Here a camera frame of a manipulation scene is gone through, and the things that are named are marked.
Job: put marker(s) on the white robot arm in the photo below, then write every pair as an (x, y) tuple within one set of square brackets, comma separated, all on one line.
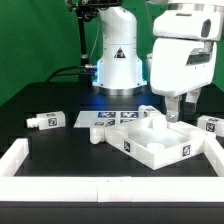
[(119, 70)]

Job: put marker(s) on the white square tabletop part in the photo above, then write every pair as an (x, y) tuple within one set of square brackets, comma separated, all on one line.
[(155, 142)]

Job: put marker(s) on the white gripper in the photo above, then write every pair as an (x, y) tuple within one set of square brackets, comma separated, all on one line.
[(184, 58)]

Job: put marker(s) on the black camera stand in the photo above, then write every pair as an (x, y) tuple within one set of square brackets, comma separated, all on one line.
[(86, 10)]

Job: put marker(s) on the white sheet with tags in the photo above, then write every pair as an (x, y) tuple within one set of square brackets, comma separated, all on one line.
[(86, 118)]

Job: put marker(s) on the white U-shaped fence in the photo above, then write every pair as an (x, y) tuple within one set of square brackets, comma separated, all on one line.
[(100, 189)]

